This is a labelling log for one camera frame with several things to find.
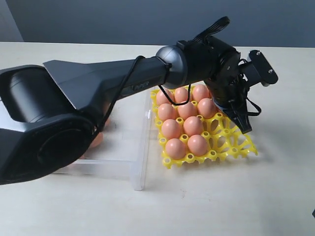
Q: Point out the clear plastic bin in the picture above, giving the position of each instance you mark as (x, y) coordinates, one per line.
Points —
(123, 153)

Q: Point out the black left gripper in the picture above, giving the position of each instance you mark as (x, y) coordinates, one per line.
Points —
(229, 95)

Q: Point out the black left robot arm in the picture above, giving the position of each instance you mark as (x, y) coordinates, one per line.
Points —
(49, 114)

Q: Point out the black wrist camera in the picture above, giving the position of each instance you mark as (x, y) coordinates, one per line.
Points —
(258, 70)

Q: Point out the yellow plastic egg tray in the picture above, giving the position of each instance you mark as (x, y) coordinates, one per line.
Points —
(223, 137)

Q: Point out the brown egg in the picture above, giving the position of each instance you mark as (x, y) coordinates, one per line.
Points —
(175, 149)
(161, 98)
(107, 120)
(181, 95)
(166, 111)
(170, 129)
(193, 126)
(97, 140)
(187, 110)
(199, 92)
(206, 108)
(197, 145)

